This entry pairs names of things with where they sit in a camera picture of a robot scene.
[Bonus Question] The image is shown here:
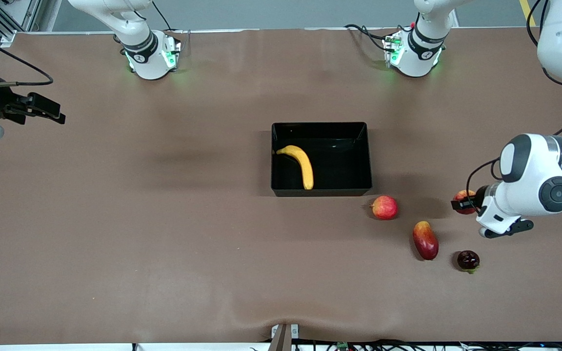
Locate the red apple with yellow patch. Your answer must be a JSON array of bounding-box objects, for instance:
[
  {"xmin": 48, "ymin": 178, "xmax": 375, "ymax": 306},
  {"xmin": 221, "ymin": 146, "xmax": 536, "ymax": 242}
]
[{"xmin": 453, "ymin": 190, "xmax": 478, "ymax": 215}]

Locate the black plastic box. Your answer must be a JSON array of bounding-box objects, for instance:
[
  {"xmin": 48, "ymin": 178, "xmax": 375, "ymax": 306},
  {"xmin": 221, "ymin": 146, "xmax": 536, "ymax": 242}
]
[{"xmin": 271, "ymin": 122, "xmax": 373, "ymax": 197}]

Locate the yellow banana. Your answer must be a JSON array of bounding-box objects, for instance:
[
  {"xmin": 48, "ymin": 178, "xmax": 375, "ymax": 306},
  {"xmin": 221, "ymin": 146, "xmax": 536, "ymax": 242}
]
[{"xmin": 276, "ymin": 145, "xmax": 315, "ymax": 191}]

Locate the dark purple mangosteen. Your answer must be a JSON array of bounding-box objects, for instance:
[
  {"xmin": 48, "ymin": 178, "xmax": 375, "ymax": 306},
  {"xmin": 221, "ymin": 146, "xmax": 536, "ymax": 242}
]
[{"xmin": 457, "ymin": 250, "xmax": 481, "ymax": 274}]

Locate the red yellow mango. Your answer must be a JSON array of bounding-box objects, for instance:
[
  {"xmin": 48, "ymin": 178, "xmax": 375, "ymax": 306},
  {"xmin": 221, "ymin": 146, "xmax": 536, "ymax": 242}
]
[{"xmin": 412, "ymin": 220, "xmax": 440, "ymax": 261}]

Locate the round red apple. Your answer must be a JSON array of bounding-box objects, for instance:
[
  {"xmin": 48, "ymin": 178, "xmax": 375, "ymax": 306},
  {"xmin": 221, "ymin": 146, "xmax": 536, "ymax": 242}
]
[{"xmin": 370, "ymin": 195, "xmax": 399, "ymax": 221}]

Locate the fabric table cover mat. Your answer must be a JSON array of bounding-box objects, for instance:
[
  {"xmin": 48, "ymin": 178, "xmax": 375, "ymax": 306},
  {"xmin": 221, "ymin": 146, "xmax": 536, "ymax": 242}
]
[{"xmin": 0, "ymin": 27, "xmax": 562, "ymax": 345}]

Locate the aluminium frame profile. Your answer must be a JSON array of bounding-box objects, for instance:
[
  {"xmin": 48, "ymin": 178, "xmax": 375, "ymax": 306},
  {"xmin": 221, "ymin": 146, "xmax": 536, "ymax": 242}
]
[{"xmin": 0, "ymin": 0, "xmax": 42, "ymax": 35}]

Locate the black base cable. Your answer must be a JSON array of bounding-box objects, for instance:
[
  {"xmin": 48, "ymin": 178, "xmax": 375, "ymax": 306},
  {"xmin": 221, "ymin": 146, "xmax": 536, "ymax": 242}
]
[
  {"xmin": 343, "ymin": 23, "xmax": 401, "ymax": 52},
  {"xmin": 152, "ymin": 0, "xmax": 173, "ymax": 32}
]

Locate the metal table clamp bracket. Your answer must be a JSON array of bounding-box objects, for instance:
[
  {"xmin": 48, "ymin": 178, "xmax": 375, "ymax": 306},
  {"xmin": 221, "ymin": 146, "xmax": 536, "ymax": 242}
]
[{"xmin": 270, "ymin": 323, "xmax": 300, "ymax": 351}]

